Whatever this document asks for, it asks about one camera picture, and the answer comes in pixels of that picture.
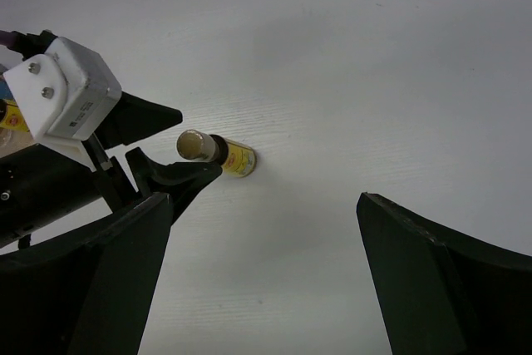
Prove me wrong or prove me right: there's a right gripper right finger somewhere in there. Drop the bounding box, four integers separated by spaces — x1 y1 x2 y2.
357 193 531 354

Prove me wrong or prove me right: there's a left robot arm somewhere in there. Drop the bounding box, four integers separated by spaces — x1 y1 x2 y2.
1 93 222 248

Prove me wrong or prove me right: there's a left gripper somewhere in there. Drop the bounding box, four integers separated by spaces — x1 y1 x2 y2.
82 92 222 223

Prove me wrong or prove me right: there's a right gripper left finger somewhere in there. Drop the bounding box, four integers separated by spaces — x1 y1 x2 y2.
1 193 173 354

